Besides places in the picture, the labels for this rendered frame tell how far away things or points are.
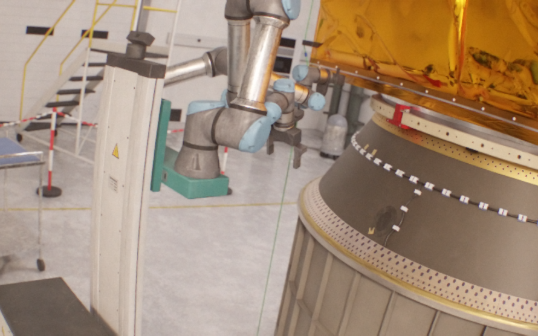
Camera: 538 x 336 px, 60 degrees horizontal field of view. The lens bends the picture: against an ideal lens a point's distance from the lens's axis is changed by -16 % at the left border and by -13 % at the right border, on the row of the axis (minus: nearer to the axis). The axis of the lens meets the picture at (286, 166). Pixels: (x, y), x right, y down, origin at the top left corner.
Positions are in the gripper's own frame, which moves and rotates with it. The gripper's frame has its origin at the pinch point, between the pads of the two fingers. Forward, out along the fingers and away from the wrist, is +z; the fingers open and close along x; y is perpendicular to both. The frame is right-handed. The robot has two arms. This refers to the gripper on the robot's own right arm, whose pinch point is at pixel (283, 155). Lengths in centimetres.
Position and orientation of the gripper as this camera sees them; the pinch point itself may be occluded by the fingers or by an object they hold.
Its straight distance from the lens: 202.5
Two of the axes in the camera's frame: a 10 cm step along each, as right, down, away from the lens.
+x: 7.5, 4.0, -5.3
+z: -0.1, 8.0, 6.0
